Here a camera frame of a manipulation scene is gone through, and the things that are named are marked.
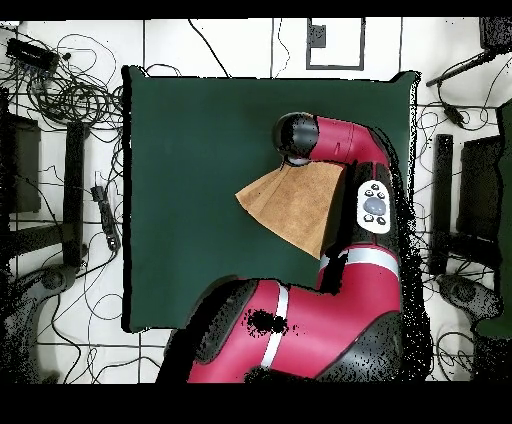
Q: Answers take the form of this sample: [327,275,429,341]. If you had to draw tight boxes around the black stand bar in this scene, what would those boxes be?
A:
[62,120,90,269]
[428,133,455,276]

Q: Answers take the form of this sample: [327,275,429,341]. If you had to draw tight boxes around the black hub box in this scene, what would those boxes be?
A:
[5,36,61,72]

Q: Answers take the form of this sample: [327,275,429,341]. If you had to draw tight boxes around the dark green hanging cloth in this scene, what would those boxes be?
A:
[474,99,512,340]

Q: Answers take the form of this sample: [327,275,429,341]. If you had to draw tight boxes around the grey rectangular floor frame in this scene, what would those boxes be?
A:
[305,17,366,72]

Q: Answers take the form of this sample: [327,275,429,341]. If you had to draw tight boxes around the black power adapter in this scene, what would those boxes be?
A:
[441,101,467,130]

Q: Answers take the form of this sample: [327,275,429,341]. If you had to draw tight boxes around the long black cable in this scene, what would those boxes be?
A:
[186,18,232,79]

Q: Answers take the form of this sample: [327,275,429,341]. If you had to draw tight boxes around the dark flat panel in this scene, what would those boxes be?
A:
[456,134,504,243]
[0,112,42,215]

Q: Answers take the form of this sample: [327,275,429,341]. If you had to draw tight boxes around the tangled black cables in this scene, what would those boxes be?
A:
[0,23,125,133]

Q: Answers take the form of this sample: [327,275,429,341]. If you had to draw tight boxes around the tan terry towel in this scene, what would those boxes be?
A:
[234,160,346,261]

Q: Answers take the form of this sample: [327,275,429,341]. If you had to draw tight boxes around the dark green table cloth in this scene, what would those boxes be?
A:
[121,64,419,334]

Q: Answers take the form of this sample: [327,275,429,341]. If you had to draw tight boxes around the black power strip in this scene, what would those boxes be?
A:
[90,184,122,252]

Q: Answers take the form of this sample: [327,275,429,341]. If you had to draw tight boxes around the black rod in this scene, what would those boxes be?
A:
[424,49,499,88]

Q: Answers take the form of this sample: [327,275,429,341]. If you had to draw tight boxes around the black device box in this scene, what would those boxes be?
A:
[478,16,512,52]

